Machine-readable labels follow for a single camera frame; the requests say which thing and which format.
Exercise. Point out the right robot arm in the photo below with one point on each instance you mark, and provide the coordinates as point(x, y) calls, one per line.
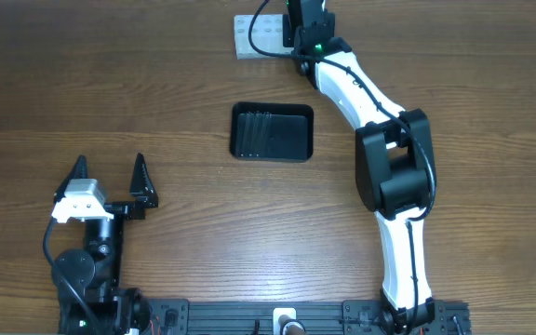
point(356, 88)

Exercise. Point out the mounting rail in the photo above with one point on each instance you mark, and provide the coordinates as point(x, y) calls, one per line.
point(231, 318)

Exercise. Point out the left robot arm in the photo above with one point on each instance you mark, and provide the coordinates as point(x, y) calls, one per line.
point(103, 242)

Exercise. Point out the black tray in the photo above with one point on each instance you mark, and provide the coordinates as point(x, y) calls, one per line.
point(291, 135)

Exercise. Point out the white test tube rack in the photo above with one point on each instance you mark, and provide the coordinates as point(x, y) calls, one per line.
point(263, 35)

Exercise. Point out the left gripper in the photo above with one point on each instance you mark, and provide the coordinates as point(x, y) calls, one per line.
point(126, 210)

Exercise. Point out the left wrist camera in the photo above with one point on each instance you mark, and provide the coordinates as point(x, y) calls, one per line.
point(82, 200)

